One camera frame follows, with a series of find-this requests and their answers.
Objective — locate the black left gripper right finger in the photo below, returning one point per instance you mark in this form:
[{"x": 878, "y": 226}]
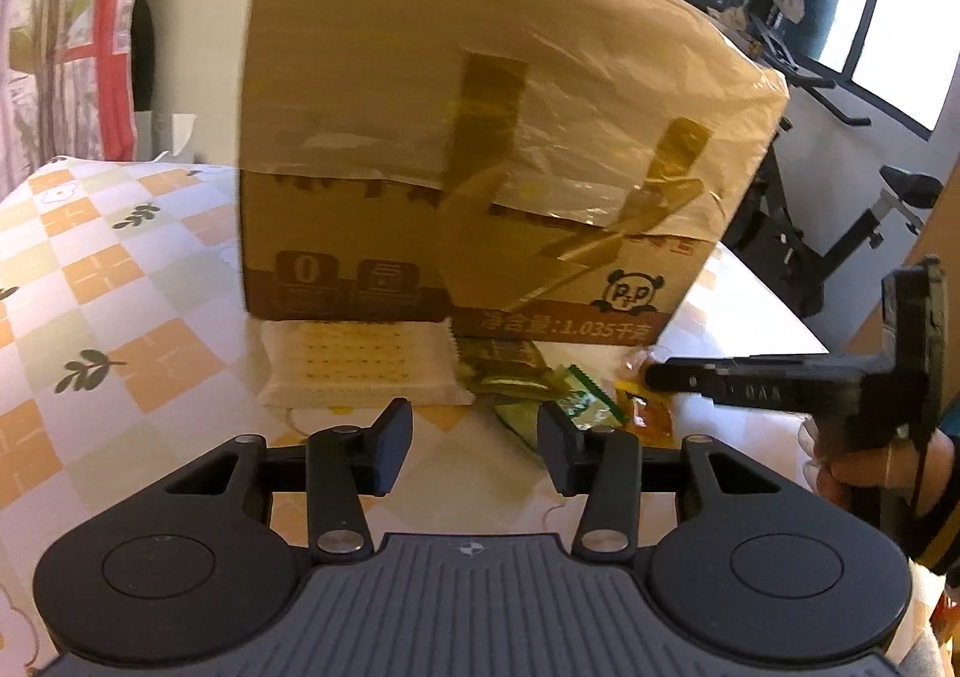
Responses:
[{"x": 605, "y": 466}]

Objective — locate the person's right hand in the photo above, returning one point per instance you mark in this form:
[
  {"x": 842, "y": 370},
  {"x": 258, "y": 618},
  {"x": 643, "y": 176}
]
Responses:
[{"x": 920, "y": 478}]

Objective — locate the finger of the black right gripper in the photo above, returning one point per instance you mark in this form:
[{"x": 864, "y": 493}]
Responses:
[{"x": 791, "y": 384}]

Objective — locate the olive snack packet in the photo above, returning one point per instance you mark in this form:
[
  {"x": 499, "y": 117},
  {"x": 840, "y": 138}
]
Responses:
[{"x": 514, "y": 369}]

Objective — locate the green pineapple cake packet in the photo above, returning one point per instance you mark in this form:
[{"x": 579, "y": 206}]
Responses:
[{"x": 579, "y": 398}]

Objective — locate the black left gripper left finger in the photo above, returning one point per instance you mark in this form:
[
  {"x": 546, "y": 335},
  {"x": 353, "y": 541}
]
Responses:
[{"x": 345, "y": 464}]

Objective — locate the plastic-lined cardboard box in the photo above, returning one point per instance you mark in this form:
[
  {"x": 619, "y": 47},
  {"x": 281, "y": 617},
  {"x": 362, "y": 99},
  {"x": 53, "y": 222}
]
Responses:
[{"x": 550, "y": 170}]

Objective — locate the pink bamboo print curtain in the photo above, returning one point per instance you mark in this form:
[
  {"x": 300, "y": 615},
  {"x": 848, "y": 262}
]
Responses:
[{"x": 67, "y": 83}]

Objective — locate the black exercise bike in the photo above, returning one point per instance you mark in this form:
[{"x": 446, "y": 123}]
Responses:
[{"x": 766, "y": 232}]

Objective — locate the cracker packet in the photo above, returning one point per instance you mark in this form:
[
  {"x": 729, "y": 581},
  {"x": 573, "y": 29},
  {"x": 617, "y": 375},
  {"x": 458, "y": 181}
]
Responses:
[{"x": 317, "y": 364}]

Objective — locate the orange candy packet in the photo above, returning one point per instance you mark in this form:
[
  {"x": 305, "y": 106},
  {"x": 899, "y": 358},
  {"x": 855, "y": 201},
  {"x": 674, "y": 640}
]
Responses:
[{"x": 648, "y": 413}]

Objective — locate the floral checkered tablecloth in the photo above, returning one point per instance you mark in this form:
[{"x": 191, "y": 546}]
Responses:
[{"x": 127, "y": 352}]

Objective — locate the small white box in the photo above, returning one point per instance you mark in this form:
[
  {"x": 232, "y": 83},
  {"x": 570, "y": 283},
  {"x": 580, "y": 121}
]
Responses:
[{"x": 165, "y": 137}]

